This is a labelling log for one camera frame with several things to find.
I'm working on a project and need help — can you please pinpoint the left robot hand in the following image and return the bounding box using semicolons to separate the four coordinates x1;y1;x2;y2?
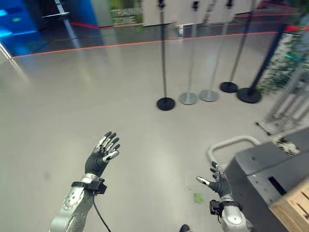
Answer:
84;131;121;177

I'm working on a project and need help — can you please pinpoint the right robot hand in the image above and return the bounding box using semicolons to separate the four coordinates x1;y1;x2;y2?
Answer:
196;161;234;202

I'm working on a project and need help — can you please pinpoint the dark grey cart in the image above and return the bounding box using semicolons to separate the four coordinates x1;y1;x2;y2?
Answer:
223;131;309;232

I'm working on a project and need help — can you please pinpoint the light wooden crate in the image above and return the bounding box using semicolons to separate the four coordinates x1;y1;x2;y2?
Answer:
269;181;309;232

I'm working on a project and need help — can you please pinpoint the black stanchion with round base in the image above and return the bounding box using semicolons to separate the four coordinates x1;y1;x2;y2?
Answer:
236;25;289;104
219;4;254;93
156;0;176;112

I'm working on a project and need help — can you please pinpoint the silver stanchion with round base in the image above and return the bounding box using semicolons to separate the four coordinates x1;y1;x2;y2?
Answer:
179;0;199;105
199;0;233;102

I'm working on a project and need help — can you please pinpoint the red barrier tape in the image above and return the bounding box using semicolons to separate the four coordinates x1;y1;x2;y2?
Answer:
11;12;309;59

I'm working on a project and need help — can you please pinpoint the green artificial plant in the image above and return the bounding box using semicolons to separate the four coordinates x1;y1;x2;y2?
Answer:
257;0;309;94

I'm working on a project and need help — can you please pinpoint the green training zone sign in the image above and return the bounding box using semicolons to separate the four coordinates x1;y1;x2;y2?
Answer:
110;0;143;27

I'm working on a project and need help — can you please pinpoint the white display panel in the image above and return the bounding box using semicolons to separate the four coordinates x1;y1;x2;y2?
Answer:
142;0;260;28

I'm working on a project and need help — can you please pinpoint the white tubular cart handle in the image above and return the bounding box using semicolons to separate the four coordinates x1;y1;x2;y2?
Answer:
208;135;261;167

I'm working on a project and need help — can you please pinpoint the black cable at left wrist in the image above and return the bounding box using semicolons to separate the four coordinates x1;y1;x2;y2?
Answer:
92;190;112;232

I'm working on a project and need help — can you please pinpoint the silver metal frame stand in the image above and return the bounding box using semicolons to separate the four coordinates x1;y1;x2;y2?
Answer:
255;70;309;136

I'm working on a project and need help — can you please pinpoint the blue wall panel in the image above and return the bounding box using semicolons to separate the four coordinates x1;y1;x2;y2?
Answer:
0;0;99;58

